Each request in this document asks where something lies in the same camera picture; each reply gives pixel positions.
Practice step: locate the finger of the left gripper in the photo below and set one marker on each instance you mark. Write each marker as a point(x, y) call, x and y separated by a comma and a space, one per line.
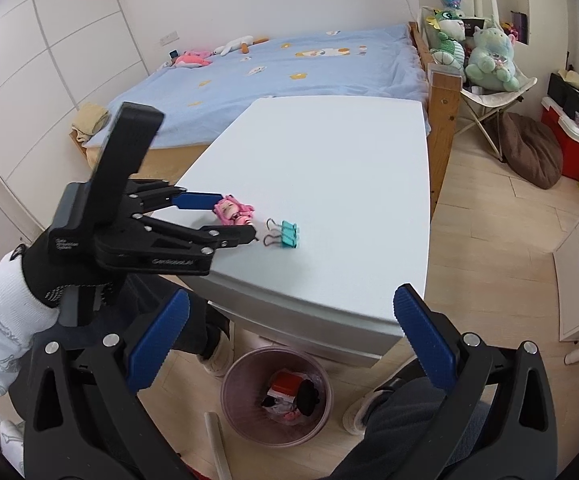
point(208, 239)
point(196, 200)

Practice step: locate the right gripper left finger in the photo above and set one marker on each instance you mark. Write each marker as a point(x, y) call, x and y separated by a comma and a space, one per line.
point(84, 419)

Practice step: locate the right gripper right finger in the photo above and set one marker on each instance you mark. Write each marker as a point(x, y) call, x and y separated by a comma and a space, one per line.
point(519, 437)

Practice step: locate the pink hair doll figure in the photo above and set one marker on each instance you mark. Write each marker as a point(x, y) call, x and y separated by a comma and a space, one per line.
point(232, 212)

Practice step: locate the blue binder clip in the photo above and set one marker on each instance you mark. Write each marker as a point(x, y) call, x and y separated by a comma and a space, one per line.
point(284, 234)

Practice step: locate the red plastic box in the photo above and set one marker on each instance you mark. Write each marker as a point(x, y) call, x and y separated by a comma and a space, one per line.
point(284, 384)

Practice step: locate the black fabric organizer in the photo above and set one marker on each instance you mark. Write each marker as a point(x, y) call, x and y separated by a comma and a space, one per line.
point(307, 398)

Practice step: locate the mauve trash bin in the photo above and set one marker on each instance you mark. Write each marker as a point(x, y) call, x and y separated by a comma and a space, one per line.
point(262, 419)

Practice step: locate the left hand black glove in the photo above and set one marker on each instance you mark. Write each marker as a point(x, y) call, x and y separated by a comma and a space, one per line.
point(47, 276)

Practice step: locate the beige folded cloth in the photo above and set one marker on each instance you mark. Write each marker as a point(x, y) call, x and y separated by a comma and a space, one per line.
point(90, 119)

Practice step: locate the bed with blue blanket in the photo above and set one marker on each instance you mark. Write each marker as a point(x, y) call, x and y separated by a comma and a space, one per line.
point(199, 103)

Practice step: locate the white bedside table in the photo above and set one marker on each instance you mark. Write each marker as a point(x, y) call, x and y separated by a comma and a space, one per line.
point(351, 173)

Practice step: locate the pink plush on bed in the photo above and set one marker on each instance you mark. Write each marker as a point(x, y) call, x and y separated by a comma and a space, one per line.
point(193, 59)

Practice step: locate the white goose plush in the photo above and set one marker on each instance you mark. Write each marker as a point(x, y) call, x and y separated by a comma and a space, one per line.
point(241, 44)

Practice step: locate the white wardrobe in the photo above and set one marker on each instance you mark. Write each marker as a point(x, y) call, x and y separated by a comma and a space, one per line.
point(55, 56)

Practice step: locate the brown bean bag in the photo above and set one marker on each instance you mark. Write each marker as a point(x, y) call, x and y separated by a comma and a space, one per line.
point(531, 149)

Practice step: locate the red cooler box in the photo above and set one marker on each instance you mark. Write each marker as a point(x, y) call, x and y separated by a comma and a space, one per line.
point(566, 133)

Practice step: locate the green dragon plush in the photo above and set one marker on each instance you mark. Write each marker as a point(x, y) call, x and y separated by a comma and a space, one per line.
point(446, 32)

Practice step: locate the white folding chair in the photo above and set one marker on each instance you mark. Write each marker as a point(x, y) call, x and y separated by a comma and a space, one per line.
point(482, 105)

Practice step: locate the light green unicorn plush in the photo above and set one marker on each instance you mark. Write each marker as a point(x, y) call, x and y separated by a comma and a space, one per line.
point(491, 63)

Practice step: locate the black bag on cooler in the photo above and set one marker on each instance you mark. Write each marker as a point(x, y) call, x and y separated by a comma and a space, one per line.
point(564, 95)

